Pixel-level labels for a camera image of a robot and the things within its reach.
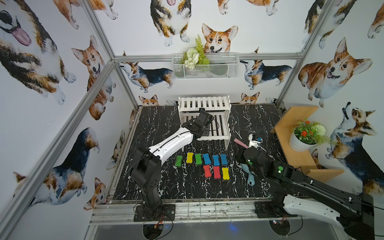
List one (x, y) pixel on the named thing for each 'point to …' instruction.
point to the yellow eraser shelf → (189, 157)
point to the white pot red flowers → (306, 135)
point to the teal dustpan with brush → (251, 180)
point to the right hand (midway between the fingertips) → (240, 145)
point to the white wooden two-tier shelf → (218, 106)
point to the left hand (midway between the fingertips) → (202, 123)
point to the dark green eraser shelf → (179, 159)
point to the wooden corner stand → (304, 161)
